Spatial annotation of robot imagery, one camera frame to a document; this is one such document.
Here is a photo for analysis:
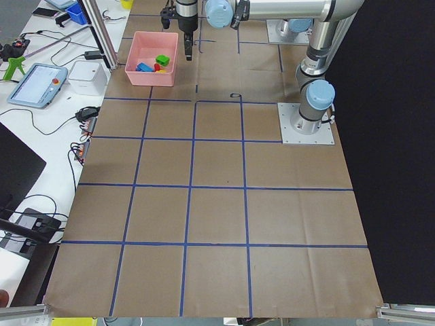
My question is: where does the blue plastic bin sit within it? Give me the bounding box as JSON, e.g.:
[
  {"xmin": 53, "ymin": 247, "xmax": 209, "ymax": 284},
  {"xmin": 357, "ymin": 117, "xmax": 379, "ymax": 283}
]
[{"xmin": 66, "ymin": 3, "xmax": 88, "ymax": 25}]

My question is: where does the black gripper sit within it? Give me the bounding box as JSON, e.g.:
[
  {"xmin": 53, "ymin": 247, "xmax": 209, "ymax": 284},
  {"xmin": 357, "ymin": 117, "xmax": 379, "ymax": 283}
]
[{"xmin": 175, "ymin": 0, "xmax": 198, "ymax": 61}]

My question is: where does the green toy block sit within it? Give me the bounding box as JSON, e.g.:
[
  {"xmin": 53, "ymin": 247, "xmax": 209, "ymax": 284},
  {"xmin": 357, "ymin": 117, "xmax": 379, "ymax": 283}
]
[{"xmin": 155, "ymin": 54, "xmax": 171, "ymax": 67}]

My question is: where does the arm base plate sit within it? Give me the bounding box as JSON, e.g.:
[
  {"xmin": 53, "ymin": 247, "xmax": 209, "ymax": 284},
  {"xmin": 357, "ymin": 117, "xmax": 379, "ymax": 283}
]
[
  {"xmin": 266, "ymin": 19, "xmax": 313, "ymax": 46},
  {"xmin": 277, "ymin": 103, "xmax": 335, "ymax": 145}
]

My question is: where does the aluminium frame post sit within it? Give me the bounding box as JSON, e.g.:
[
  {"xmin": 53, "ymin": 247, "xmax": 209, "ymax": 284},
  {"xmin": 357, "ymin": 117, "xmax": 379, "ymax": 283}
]
[{"xmin": 77, "ymin": 0, "xmax": 119, "ymax": 71}]

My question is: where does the pink plastic box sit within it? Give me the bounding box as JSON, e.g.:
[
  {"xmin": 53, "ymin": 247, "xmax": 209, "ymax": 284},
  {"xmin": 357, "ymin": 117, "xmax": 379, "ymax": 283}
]
[{"xmin": 124, "ymin": 31, "xmax": 178, "ymax": 87}]

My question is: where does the teach pendant tablet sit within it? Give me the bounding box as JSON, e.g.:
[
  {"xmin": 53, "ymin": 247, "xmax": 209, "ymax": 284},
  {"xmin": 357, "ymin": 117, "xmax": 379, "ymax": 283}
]
[{"xmin": 7, "ymin": 63, "xmax": 69, "ymax": 109}]

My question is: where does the yellow cup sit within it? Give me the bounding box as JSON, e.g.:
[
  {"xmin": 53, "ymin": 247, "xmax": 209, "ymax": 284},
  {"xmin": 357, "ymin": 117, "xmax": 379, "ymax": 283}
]
[{"xmin": 120, "ymin": 0, "xmax": 134, "ymax": 10}]

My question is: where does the blue toy block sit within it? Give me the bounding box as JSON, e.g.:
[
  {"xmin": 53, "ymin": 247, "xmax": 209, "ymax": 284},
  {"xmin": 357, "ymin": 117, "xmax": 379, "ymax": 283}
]
[{"xmin": 135, "ymin": 62, "xmax": 154, "ymax": 72}]

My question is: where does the green plastic clamp tool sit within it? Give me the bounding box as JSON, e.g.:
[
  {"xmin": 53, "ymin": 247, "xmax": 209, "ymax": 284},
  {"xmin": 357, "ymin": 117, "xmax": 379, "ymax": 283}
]
[{"xmin": 3, "ymin": 56, "xmax": 26, "ymax": 81}]

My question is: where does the white square box device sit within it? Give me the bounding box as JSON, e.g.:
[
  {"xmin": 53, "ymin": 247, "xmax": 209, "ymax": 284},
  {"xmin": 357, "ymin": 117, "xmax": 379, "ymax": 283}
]
[{"xmin": 67, "ymin": 60, "xmax": 107, "ymax": 96}]

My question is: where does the black power adapter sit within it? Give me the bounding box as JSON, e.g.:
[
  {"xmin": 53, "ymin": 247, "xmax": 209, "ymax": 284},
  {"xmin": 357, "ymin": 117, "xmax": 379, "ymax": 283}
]
[{"xmin": 84, "ymin": 51, "xmax": 102, "ymax": 60}]

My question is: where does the black smartphone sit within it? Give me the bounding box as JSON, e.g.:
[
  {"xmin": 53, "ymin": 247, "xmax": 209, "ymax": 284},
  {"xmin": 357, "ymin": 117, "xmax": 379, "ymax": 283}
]
[{"xmin": 32, "ymin": 7, "xmax": 60, "ymax": 18}]

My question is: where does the brown paper table cover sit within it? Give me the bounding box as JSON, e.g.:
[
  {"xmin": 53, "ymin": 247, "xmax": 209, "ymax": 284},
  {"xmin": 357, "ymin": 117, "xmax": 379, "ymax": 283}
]
[{"xmin": 44, "ymin": 20, "xmax": 383, "ymax": 318}]

